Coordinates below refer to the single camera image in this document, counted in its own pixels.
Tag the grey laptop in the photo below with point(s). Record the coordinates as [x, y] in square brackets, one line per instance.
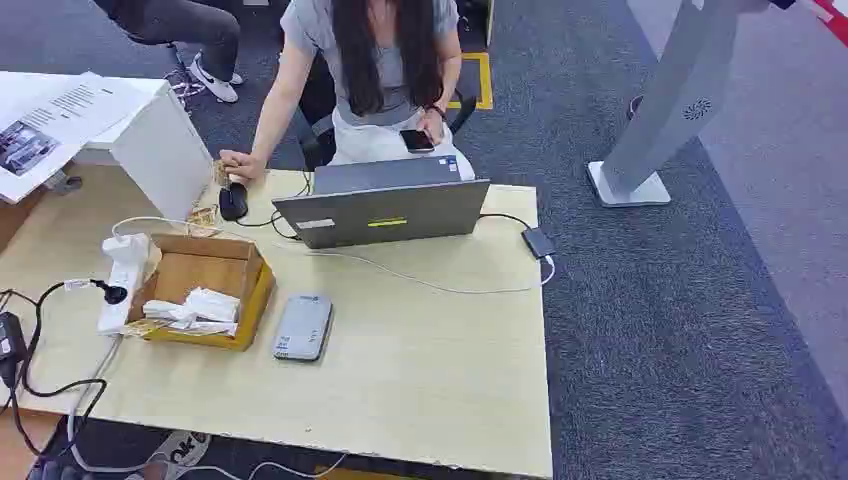
[384, 210]

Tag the black smartphone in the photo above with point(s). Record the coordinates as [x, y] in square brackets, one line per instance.
[416, 140]

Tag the black usb hub dongle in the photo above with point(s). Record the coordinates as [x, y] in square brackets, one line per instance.
[537, 242]

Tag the person's left hand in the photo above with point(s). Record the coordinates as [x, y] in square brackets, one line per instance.
[431, 124]

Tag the person's hand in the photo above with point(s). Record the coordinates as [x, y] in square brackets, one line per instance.
[431, 124]
[240, 165]

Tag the grey card reader device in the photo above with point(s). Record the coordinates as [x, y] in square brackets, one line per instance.
[303, 328]

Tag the person at the desk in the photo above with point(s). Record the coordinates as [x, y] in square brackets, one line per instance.
[387, 66]

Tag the black computer mouse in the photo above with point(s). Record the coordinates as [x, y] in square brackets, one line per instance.
[233, 201]

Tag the person's right hand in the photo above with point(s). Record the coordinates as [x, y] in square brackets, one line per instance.
[240, 165]

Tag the wooden card box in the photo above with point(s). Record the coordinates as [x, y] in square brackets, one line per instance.
[205, 265]

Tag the white cards stack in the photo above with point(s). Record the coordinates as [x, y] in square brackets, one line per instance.
[199, 311]

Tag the white sneaker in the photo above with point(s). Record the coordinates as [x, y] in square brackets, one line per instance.
[213, 81]

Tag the grey kiosk stand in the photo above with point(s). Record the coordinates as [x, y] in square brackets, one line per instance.
[669, 99]

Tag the white cabinet box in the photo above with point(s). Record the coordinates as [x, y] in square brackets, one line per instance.
[159, 142]

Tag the white power strip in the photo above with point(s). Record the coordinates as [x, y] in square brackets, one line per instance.
[123, 278]

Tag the black power plug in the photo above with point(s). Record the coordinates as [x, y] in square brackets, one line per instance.
[110, 291]

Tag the printed paper sheet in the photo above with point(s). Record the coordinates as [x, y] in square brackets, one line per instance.
[50, 126]

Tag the black power adapter brick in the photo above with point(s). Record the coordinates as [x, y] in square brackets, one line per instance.
[9, 344]

